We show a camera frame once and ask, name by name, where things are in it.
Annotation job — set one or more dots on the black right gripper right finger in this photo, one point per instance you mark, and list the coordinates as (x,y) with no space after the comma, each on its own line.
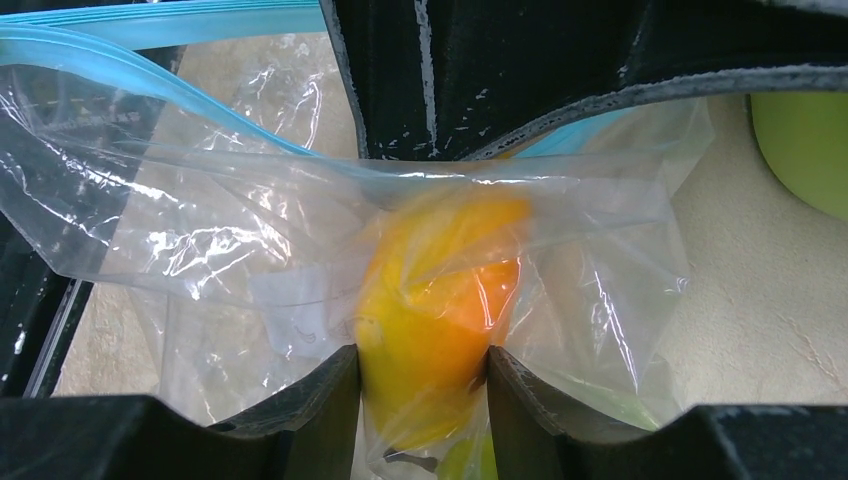
(540,432)

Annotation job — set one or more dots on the clear zip top bag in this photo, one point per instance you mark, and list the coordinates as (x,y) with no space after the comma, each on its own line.
(596,262)

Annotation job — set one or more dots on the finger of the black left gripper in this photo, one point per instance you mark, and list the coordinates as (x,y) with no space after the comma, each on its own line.
(467,80)

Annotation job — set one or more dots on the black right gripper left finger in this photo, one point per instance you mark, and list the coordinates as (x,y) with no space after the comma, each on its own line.
(308,429)

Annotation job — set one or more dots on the orange fake mango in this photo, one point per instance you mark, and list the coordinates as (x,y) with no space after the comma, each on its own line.
(438,291)

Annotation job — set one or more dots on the green plastic tray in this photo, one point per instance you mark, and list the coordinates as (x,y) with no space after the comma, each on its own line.
(803,139)

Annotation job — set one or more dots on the green fake pear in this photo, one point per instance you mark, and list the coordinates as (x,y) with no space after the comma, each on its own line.
(463,462)

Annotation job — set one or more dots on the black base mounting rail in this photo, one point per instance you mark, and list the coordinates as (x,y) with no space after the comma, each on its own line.
(74,125)

